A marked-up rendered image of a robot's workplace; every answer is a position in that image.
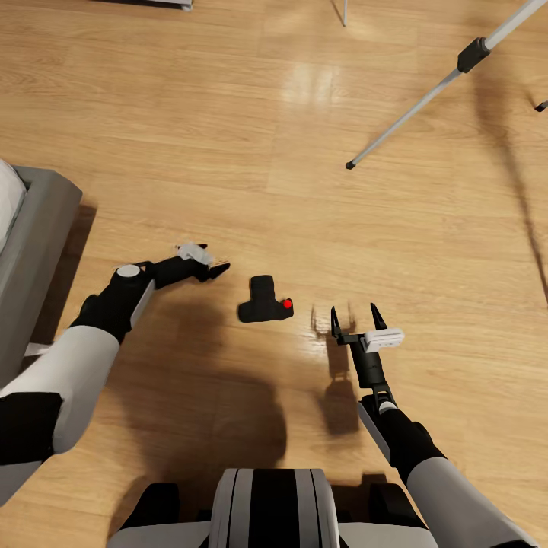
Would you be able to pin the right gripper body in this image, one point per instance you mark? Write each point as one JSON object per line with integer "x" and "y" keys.
{"x": 362, "y": 360}

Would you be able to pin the camera tripod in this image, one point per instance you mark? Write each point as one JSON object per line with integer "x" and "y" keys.
{"x": 467, "y": 59}

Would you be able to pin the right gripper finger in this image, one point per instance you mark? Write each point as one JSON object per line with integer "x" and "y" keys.
{"x": 336, "y": 331}
{"x": 378, "y": 320}

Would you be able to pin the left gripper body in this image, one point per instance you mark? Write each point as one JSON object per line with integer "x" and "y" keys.
{"x": 185, "y": 268}

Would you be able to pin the digital camera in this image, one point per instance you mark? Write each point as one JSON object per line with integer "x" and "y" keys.
{"x": 264, "y": 306}

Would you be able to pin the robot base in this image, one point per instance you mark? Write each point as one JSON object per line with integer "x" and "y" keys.
{"x": 153, "y": 524}

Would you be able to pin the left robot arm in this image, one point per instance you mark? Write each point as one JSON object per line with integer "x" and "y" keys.
{"x": 47, "y": 409}

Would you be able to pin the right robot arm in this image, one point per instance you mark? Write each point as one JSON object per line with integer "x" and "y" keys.
{"x": 457, "y": 514}

